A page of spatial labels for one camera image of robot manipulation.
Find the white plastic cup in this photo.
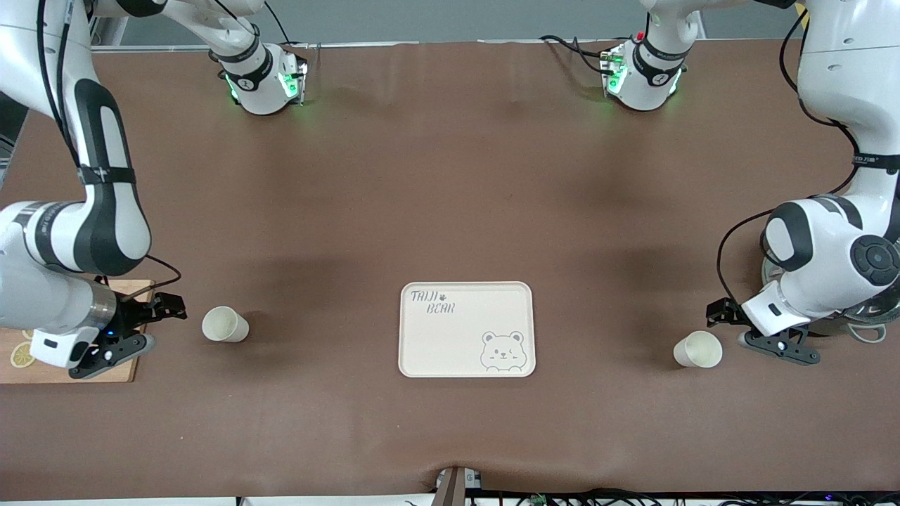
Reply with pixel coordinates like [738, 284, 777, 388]
[673, 330, 724, 370]
[202, 306, 250, 344]

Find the cream tray with bear print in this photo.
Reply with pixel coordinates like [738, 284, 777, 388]
[398, 281, 536, 379]

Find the wooden cutting board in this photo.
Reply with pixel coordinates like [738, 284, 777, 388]
[0, 280, 155, 384]

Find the glass pot lid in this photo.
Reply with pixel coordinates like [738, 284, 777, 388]
[840, 292, 900, 325]

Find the brown table cover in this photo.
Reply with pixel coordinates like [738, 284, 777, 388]
[0, 39, 900, 501]

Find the black base power cable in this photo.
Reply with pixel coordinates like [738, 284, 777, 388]
[538, 34, 614, 75]
[263, 0, 294, 47]

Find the grey table edge bracket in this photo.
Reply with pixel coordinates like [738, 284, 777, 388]
[435, 465, 483, 506]

